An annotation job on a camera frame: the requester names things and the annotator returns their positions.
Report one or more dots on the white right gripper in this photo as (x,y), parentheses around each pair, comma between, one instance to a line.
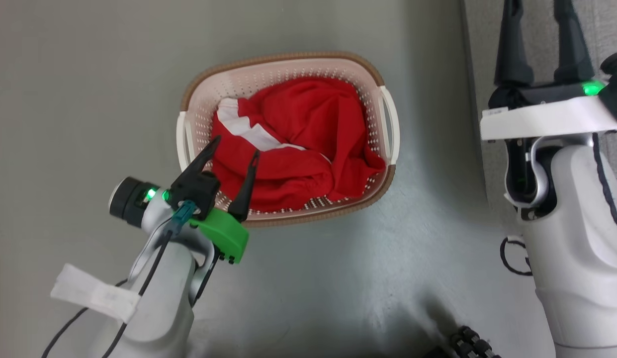
(537,119)

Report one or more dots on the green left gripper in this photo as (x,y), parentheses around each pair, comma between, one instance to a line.
(226,233)

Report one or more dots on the red shirt with white hem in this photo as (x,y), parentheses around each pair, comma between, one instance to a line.
(318,109)

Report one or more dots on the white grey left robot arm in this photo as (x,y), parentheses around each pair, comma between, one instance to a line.
(159,293)

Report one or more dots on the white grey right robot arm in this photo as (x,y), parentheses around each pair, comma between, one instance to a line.
(576,223)

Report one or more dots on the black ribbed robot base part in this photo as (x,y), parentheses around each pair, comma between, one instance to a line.
(467,343)

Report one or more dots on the beige perforated laundry basket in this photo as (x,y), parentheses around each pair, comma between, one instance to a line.
(288,67)

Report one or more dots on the grey fabric sofa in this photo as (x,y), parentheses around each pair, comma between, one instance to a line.
(480,49)

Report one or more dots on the white tape label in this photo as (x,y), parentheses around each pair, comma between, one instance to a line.
(94,293)

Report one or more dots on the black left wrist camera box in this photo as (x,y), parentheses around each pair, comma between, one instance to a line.
(199,191)

